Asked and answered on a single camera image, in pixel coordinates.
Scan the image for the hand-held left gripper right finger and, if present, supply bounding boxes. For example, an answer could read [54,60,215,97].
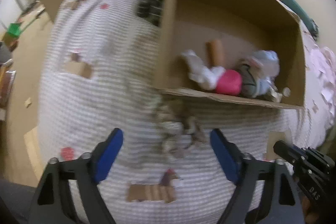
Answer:
[209,128,306,224]

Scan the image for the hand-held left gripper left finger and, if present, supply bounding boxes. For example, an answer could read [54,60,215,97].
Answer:
[29,128,124,224]

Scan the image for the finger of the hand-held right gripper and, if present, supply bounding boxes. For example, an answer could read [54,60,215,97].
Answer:
[273,140,310,169]

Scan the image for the brown scrunchie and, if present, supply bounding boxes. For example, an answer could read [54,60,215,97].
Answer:
[154,97,208,159]

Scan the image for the cream scrunchie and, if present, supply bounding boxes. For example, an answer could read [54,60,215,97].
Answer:
[262,82,283,103]

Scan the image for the pink soft sponge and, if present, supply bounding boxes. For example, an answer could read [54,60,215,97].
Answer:
[215,69,243,96]

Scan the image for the grey blue sock ball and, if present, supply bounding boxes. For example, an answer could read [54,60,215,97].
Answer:
[236,62,259,99]

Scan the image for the white socks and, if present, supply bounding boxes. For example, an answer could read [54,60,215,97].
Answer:
[181,49,226,91]

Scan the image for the light blue cloth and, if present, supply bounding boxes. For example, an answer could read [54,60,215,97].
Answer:
[249,50,280,86]

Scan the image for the peach cloth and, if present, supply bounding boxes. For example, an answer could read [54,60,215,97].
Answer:
[205,39,227,67]

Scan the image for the person's right hand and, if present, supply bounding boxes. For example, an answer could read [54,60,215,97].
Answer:
[301,196,319,224]

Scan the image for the checked printed bedsheet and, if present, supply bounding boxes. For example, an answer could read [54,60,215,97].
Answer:
[38,0,336,224]

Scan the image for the pink cloth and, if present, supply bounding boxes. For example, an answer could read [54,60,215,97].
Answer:
[307,45,336,130]

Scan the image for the person's grey trouser leg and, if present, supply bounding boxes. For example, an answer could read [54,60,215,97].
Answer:
[0,178,40,224]

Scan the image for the teal pillow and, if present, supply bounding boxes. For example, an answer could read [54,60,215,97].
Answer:
[257,0,320,39]

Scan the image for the green dustpan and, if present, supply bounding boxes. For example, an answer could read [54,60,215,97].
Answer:
[8,22,23,37]

